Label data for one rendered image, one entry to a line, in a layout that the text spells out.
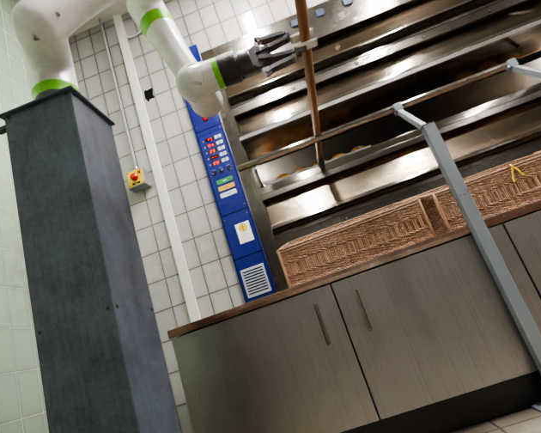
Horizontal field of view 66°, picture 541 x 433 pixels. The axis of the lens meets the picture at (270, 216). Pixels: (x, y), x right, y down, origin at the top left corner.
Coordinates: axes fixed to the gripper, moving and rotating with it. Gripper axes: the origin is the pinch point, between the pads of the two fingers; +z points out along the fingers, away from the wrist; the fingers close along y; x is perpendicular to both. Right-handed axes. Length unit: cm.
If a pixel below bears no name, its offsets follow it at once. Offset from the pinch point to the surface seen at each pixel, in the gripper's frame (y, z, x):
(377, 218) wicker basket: 48, 8, -45
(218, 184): -7, -53, -93
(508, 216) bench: 63, 46, -39
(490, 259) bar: 74, 33, -34
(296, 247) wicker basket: 48, -23, -46
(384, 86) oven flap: -20, 41, -80
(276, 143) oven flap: -18, -18, -92
